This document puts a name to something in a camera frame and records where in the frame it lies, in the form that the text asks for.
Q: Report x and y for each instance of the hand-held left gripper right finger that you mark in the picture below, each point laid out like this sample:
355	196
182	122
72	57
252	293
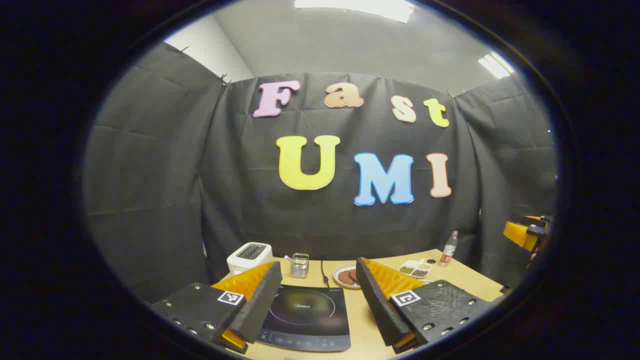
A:
375	305

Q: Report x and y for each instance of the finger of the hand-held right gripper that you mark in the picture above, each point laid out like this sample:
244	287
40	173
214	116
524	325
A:
520	234

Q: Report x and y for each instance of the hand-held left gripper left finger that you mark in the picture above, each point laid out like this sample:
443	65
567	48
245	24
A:
260	305

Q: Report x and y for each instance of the black induction cooktop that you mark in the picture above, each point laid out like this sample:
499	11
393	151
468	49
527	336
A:
305	312

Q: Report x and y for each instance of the white toaster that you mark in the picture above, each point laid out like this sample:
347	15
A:
245	263

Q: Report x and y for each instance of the white round plate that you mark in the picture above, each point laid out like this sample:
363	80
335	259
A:
337	280

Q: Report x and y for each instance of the pile of green mung beans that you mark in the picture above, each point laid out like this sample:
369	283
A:
406	270

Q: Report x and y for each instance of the pile of dark red beans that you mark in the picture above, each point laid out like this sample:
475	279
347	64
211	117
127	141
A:
419	273

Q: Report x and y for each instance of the white divided dish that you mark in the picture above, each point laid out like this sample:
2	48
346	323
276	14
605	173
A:
416	265

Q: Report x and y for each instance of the clear plastic water bottle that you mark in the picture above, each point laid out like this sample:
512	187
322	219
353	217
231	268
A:
448	252

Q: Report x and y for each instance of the ceiling light panel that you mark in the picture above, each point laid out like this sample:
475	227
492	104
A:
496	65

